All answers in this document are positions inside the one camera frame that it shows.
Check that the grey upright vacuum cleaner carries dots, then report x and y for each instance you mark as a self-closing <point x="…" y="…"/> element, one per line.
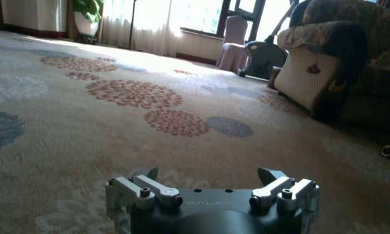
<point x="265" y="56"/>

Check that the white pot green plant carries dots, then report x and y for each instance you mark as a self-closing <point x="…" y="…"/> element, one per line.
<point x="87" y="20"/>

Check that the thin dark floor lamp pole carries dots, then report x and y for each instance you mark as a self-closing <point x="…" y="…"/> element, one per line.
<point x="132" y="24"/>

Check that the dark wooden window frame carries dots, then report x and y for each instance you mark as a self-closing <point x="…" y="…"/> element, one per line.
<point x="237" y="17"/>

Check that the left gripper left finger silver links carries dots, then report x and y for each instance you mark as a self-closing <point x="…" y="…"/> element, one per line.
<point x="135" y="190"/>

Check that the floral patterned beige carpet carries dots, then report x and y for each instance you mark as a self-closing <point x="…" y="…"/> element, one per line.
<point x="117" y="126"/>

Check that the floral patterned armchair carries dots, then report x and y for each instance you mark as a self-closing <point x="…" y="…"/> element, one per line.
<point x="341" y="63"/>

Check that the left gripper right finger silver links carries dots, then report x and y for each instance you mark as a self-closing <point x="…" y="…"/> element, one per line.
<point x="288" y="189"/>

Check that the sheer white curtain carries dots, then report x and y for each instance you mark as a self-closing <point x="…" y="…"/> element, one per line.
<point x="140" y="24"/>

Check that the pink covered chair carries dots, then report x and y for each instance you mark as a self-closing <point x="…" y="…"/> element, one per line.
<point x="235" y="44"/>

